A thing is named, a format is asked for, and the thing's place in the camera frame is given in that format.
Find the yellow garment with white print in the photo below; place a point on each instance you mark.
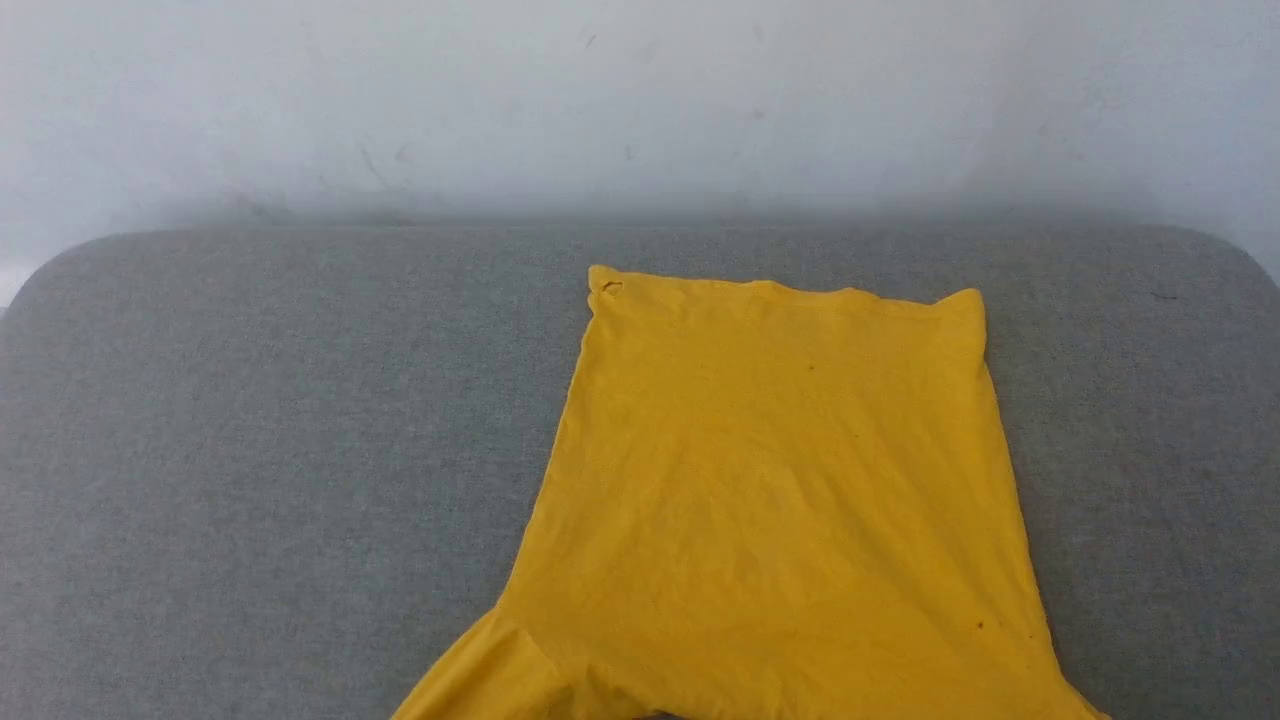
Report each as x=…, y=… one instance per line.
x=780, y=500

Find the grey fabric sofa cushion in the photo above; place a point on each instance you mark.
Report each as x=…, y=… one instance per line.
x=250, y=450

